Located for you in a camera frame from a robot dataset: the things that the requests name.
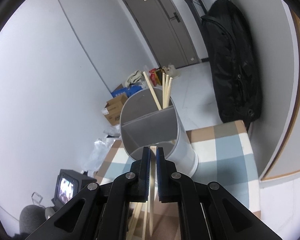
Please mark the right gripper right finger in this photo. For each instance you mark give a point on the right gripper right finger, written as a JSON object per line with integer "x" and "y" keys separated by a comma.
{"x": 162, "y": 176}

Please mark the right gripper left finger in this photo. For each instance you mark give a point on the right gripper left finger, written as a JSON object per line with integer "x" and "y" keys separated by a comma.
{"x": 144, "y": 174}

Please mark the white divided utensil holder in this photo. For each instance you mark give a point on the white divided utensil holder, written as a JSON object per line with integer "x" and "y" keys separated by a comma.
{"x": 142, "y": 124}

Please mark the clear plastic bag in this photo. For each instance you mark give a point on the clear plastic bag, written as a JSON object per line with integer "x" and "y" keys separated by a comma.
{"x": 101, "y": 149}

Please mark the checkered tablecloth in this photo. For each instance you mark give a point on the checkered tablecloth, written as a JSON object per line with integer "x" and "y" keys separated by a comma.
{"x": 224, "y": 155}

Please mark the brown cardboard box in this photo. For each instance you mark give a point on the brown cardboard box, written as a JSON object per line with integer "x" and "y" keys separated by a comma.
{"x": 113, "y": 108}

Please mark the wooden chopstick in holder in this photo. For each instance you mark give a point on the wooden chopstick in holder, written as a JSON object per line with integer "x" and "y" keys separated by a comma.
{"x": 155, "y": 98}

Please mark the wooden chopstick on table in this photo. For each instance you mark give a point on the wooden chopstick on table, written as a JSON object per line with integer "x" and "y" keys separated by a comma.
{"x": 133, "y": 220}

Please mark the small black monitor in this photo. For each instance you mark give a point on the small black monitor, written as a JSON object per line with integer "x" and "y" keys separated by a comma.
{"x": 69, "y": 183}

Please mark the blue cardboard box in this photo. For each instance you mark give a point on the blue cardboard box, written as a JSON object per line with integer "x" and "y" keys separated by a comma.
{"x": 128, "y": 91}

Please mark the cream cloth bundle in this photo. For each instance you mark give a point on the cream cloth bundle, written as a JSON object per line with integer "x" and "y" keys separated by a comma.
{"x": 134, "y": 78}

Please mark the black yellow shopping bag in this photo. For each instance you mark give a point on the black yellow shopping bag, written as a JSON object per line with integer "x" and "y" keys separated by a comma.
{"x": 155, "y": 76}

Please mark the beige tote bag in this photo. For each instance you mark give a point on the beige tote bag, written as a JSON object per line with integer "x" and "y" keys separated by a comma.
{"x": 171, "y": 71}

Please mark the black backpack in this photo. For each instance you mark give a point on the black backpack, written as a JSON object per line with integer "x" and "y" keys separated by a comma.
{"x": 234, "y": 67}

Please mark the grey door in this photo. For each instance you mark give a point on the grey door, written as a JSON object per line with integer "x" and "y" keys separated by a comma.
{"x": 169, "y": 41}

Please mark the black door handle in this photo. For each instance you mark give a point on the black door handle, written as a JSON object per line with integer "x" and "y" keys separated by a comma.
{"x": 175, "y": 17}

